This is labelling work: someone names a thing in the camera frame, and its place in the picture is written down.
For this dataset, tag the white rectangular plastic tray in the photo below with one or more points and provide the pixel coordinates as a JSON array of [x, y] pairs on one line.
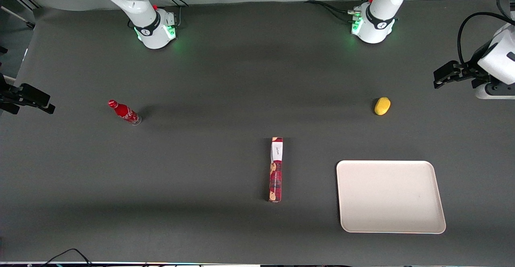
[[388, 196]]

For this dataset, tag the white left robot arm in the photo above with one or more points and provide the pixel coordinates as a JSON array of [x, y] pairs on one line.
[[376, 25]]

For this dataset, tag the red tartan cookie box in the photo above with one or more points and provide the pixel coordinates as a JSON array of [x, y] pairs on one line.
[[276, 170]]

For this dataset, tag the yellow lemon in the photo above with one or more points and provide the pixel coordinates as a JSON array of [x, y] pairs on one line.
[[382, 106]]

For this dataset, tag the red cola bottle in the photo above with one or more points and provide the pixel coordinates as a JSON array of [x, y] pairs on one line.
[[124, 113]]

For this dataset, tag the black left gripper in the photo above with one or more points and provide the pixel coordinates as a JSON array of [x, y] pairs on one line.
[[473, 70]]

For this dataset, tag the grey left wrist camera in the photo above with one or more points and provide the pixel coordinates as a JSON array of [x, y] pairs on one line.
[[495, 92]]

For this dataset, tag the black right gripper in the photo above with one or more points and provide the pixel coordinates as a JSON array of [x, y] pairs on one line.
[[12, 96]]

